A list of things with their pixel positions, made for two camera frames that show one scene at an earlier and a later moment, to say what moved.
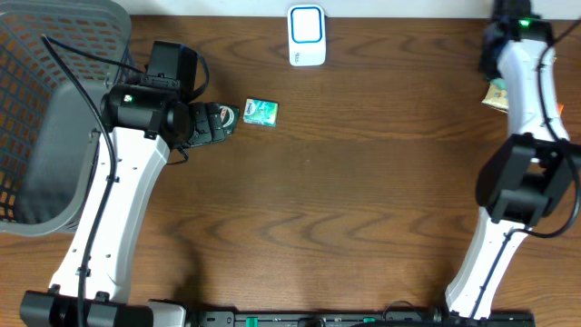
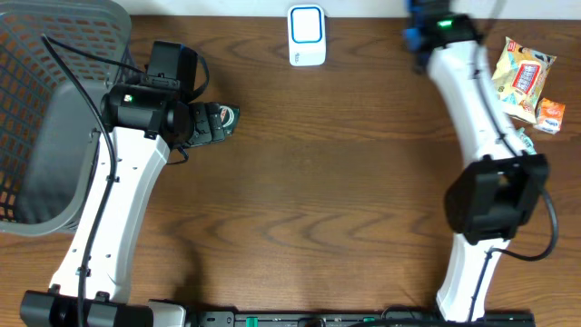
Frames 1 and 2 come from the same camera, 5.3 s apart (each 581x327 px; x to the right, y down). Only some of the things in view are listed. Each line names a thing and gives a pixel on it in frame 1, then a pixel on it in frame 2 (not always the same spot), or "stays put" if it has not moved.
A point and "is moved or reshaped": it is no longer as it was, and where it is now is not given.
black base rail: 408,318 stays put
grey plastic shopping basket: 48,151 stays put
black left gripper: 205,125 stays put
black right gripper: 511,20 -> 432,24
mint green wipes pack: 500,83 is moved or reshaped
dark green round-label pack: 230,114 stays put
